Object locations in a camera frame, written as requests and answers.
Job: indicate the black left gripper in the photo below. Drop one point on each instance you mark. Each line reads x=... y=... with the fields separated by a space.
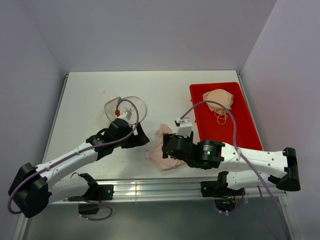
x=137 y=139

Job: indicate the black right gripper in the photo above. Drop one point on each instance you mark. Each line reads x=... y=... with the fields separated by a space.
x=189 y=139

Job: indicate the pink bra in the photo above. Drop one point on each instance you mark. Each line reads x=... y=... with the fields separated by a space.
x=155 y=154

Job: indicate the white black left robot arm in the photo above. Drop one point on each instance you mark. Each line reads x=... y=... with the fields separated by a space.
x=35 y=187

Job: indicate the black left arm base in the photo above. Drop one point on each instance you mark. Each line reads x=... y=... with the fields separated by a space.
x=94 y=196

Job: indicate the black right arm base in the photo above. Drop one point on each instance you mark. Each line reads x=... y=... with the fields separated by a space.
x=226 y=200

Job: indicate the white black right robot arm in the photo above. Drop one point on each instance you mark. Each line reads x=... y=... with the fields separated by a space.
x=254 y=166

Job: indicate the beige bra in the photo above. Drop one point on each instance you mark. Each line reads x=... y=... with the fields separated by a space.
x=222 y=97

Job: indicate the red plastic tray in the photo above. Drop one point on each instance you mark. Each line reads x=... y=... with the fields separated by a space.
x=210 y=129

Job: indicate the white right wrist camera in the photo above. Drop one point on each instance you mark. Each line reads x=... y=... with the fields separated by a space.
x=185 y=126

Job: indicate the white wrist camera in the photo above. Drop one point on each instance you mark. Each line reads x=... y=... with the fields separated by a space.
x=125 y=115
x=185 y=126

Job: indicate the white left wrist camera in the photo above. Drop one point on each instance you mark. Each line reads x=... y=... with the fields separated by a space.
x=125 y=115

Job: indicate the aluminium mounting rail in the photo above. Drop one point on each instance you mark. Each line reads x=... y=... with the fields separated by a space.
x=133 y=190

